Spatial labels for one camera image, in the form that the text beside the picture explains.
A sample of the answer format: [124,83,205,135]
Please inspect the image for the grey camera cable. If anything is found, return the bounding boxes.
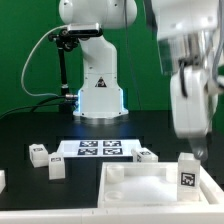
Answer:
[21,25,70,98]

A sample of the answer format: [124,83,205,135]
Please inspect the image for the black cables on table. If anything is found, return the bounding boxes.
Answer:
[0,93,80,120]

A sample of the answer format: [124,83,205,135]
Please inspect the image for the white marker sheet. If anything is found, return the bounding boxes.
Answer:
[57,139,141,158]

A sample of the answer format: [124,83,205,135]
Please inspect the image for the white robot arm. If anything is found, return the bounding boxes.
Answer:
[59,0,224,161]

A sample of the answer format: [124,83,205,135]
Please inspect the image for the white square tabletop part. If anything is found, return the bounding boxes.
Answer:
[97,161,224,210]

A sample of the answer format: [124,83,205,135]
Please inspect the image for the white workspace fence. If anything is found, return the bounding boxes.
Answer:
[0,174,224,224]

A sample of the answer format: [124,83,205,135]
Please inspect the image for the grey camera on stand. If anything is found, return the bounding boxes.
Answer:
[67,23,102,38]

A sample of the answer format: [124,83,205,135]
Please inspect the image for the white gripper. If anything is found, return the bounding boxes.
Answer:
[170,66,218,160]

